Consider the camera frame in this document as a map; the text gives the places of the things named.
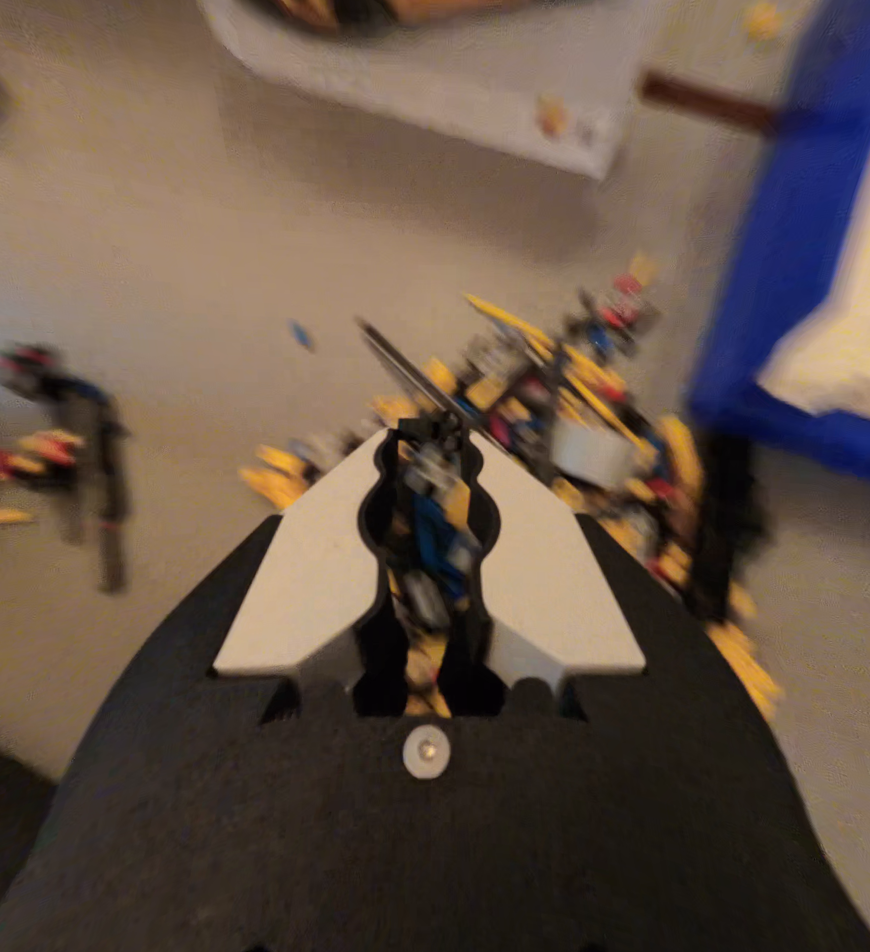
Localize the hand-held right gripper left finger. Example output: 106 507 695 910
213 428 409 716

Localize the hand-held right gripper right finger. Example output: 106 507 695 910
459 430 647 716

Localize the pile of brick pieces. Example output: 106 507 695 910
237 253 785 722

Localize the black grey brick chassis assembly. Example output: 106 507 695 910
0 344 132 596

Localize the blue plastic storage box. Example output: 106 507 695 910
688 0 870 492

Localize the white car instruction booklet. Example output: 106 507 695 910
197 0 629 179

